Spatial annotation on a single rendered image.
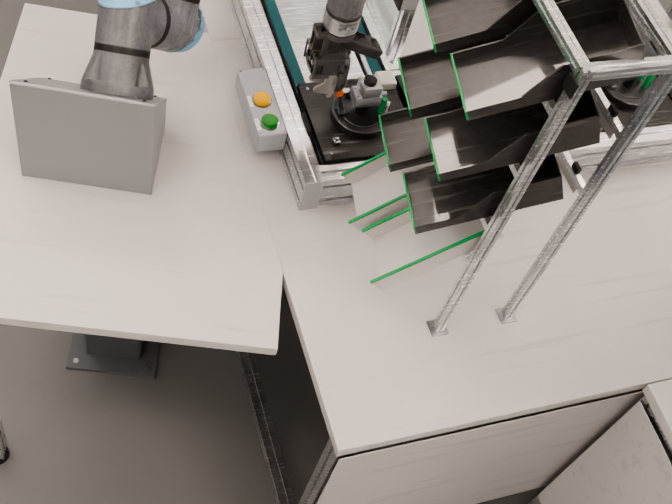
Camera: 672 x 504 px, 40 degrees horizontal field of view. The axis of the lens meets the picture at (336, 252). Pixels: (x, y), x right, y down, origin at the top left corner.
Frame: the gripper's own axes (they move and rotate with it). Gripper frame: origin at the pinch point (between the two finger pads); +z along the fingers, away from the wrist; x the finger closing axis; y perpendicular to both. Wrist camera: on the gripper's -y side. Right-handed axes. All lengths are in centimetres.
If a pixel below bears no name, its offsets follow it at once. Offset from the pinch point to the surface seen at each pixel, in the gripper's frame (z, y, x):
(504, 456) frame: 51, -32, 75
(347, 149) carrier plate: 9.3, -3.0, 9.4
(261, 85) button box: 10.3, 11.5, -13.2
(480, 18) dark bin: -48, -8, 29
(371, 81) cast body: -3.2, -8.8, 0.7
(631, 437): 35, -56, 82
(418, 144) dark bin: -15.4, -6.5, 29.2
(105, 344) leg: 98, 51, 2
